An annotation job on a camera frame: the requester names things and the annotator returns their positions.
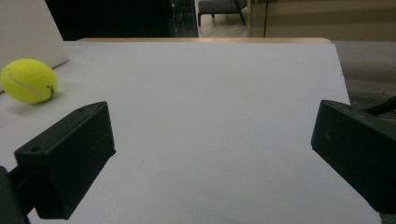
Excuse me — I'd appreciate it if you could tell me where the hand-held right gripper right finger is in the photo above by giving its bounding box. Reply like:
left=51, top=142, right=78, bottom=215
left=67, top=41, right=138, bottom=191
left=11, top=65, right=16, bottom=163
left=310, top=99, right=396, bottom=215

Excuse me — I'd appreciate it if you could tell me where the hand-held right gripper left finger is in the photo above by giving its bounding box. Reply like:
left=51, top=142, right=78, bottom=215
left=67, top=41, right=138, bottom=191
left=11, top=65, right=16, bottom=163
left=13, top=101, right=117, bottom=221

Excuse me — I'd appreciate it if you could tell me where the yellow tennis ball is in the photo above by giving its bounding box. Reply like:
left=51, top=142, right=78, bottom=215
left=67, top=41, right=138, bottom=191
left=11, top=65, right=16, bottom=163
left=0, top=58, right=59, bottom=105

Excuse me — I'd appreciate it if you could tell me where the white box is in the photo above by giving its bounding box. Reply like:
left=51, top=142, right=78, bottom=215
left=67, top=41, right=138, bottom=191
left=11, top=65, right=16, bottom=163
left=0, top=0, right=69, bottom=93

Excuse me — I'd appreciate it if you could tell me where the black stand pole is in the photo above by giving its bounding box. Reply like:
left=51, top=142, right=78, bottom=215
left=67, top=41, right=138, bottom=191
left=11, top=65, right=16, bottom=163
left=262, top=0, right=269, bottom=38

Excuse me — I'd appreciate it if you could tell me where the grey bench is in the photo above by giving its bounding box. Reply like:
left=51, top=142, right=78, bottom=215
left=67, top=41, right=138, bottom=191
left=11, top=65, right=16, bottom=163
left=197, top=0, right=248, bottom=27

